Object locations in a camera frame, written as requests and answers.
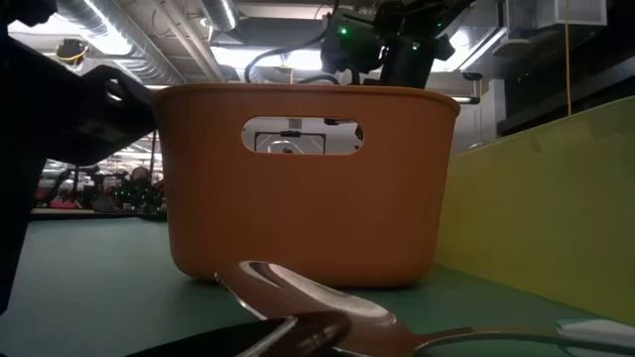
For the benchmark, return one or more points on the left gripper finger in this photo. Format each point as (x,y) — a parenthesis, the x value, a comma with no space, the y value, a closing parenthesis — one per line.
(12,223)

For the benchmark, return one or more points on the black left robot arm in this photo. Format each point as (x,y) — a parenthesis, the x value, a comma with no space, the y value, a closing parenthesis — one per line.
(25,10)

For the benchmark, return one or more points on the red background equipment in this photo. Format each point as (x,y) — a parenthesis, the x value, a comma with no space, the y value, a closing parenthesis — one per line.
(62,203)

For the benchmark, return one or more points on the ceiling light tube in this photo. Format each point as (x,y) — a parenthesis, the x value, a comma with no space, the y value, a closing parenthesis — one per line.
(466,99)

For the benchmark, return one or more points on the green table mat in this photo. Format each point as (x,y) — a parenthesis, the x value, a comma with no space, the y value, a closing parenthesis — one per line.
(99,277)

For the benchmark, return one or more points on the background robot arms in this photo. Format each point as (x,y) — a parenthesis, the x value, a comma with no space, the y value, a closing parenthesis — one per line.
(134,191)

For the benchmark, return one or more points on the orange plastic bin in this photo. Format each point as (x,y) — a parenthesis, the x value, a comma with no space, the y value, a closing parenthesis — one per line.
(307,213)

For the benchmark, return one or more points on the yellow plastic bin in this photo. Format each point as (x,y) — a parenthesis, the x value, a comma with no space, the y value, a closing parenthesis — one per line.
(546,213)

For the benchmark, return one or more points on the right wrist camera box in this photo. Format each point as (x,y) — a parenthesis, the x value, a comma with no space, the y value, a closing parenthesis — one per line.
(352,44)

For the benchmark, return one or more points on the silver ceiling duct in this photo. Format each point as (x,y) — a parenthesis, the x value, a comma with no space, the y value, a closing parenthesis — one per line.
(129,39)

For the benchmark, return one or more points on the black table frame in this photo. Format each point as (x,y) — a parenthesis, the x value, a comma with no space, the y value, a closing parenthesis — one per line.
(570,84)

